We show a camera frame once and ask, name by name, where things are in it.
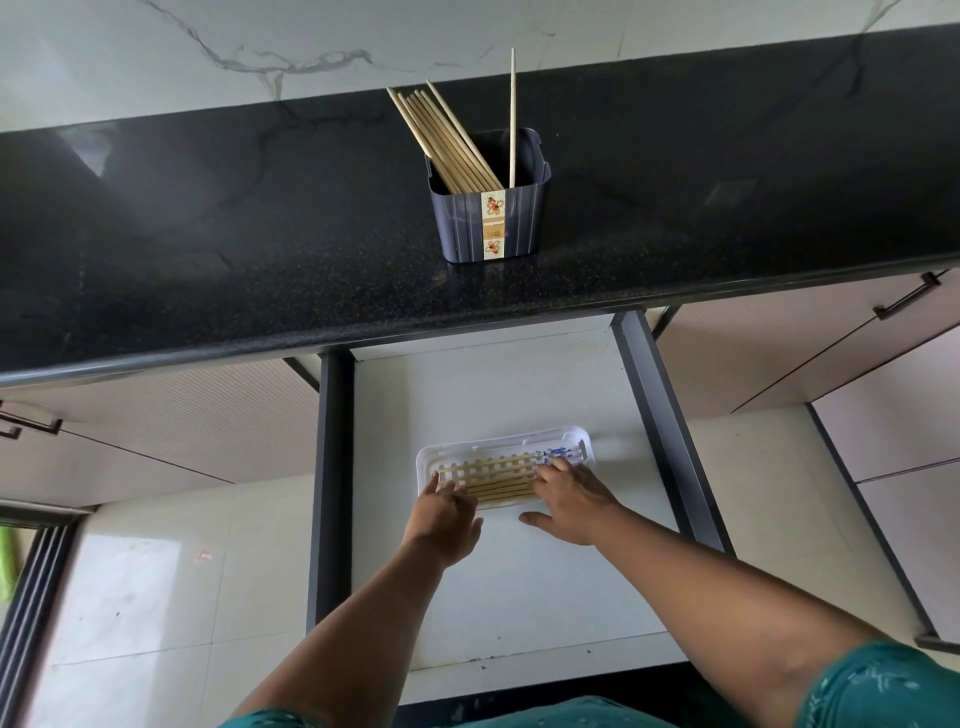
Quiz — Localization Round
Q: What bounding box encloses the person's right hand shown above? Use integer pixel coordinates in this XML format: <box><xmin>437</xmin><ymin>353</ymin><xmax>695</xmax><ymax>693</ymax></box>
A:
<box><xmin>518</xmin><ymin>458</ymin><xmax>628</xmax><ymax>547</ymax></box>

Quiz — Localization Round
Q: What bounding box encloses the person's left hand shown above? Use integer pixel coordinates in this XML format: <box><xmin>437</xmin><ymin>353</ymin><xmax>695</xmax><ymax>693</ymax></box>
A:
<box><xmin>401</xmin><ymin>473</ymin><xmax>485</xmax><ymax>571</ymax></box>

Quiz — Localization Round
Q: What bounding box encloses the row of blue-patterned chopsticks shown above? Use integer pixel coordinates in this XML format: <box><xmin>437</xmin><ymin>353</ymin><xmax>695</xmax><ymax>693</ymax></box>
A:
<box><xmin>437</xmin><ymin>446</ymin><xmax>586</xmax><ymax>505</ymax></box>

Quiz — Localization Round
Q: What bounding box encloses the white slotted plastic tray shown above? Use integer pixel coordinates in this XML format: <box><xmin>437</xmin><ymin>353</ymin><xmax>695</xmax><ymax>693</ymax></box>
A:
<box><xmin>414</xmin><ymin>425</ymin><xmax>596</xmax><ymax>513</ymax></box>

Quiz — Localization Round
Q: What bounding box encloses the beige kitchen drawer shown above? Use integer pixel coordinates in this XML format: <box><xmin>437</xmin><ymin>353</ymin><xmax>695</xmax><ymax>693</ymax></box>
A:
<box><xmin>305</xmin><ymin>308</ymin><xmax>736</xmax><ymax>728</ymax></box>

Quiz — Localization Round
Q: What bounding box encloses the dark blue ribbed holder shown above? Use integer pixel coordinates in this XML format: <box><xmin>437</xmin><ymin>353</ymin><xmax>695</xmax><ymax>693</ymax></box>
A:
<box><xmin>423</xmin><ymin>127</ymin><xmax>554</xmax><ymax>265</ymax></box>

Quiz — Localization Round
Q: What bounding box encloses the bunch of wooden chopsticks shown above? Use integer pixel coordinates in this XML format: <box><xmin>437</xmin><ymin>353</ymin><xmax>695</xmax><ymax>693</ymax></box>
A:
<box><xmin>386</xmin><ymin>48</ymin><xmax>519</xmax><ymax>195</ymax></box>

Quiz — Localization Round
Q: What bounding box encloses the person's left forearm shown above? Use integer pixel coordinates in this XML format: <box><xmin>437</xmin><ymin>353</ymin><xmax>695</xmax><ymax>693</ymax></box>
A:
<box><xmin>224</xmin><ymin>536</ymin><xmax>481</xmax><ymax>728</ymax></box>

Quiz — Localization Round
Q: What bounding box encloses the person's right forearm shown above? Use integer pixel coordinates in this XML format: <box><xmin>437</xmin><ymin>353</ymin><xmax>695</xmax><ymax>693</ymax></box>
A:
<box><xmin>592</xmin><ymin>502</ymin><xmax>886</xmax><ymax>728</ymax></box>

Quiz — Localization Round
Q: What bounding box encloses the beige tall cabinet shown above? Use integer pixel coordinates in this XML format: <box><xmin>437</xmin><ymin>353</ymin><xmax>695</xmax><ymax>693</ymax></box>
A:
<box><xmin>809</xmin><ymin>322</ymin><xmax>960</xmax><ymax>654</ymax></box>

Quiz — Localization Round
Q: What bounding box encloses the teal patterned garment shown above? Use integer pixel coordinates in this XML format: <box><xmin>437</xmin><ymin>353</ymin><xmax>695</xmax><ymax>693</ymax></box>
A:
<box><xmin>217</xmin><ymin>638</ymin><xmax>960</xmax><ymax>728</ymax></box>

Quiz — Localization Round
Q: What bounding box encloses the black sliding door track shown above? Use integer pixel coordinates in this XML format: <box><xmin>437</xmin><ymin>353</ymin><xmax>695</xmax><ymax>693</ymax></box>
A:
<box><xmin>0</xmin><ymin>500</ymin><xmax>99</xmax><ymax>728</ymax></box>

